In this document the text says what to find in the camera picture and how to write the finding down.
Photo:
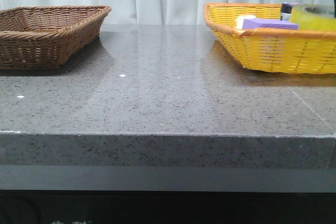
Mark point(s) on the yellow tape roll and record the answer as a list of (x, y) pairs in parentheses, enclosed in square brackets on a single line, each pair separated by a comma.
[(313, 17)]

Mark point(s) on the black lidded jar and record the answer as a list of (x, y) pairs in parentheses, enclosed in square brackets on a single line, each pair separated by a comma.
[(286, 9)]

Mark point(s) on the purple sponge block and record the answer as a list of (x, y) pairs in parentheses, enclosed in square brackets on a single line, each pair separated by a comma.
[(254, 23)]

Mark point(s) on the yellow woven plastic basket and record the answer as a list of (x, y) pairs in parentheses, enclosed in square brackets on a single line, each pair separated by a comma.
[(267, 49)]

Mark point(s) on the bread roll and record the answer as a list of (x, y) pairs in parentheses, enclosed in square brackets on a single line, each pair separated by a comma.
[(239, 21)]

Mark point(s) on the brown wicker basket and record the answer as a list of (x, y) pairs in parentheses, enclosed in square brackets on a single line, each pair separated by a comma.
[(46, 37)]

